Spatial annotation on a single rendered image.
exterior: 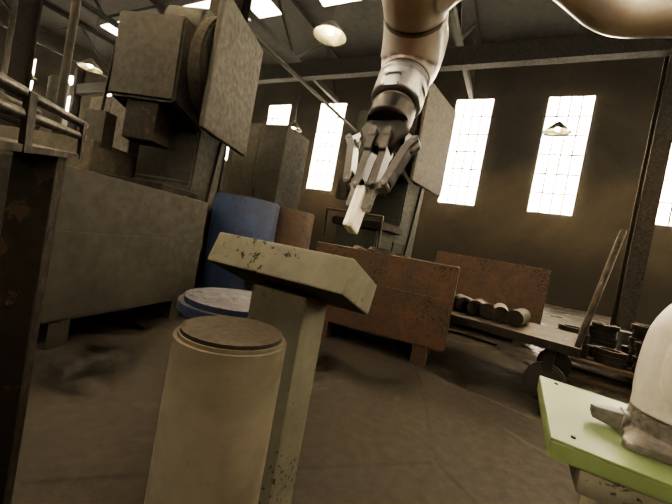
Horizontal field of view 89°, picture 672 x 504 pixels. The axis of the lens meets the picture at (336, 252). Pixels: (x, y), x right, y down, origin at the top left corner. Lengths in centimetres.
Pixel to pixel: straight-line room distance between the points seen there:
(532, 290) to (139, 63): 388
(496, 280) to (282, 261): 326
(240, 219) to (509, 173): 1006
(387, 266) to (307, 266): 172
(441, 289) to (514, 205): 982
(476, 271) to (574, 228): 834
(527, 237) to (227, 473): 1149
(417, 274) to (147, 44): 274
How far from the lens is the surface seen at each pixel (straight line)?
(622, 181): 1223
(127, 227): 192
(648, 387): 85
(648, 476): 76
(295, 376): 53
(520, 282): 366
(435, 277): 212
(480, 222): 1179
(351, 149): 59
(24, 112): 46
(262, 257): 50
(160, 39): 346
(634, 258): 793
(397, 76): 62
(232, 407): 37
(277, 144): 467
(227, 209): 303
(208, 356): 35
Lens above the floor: 63
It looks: 2 degrees down
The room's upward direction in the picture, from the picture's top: 10 degrees clockwise
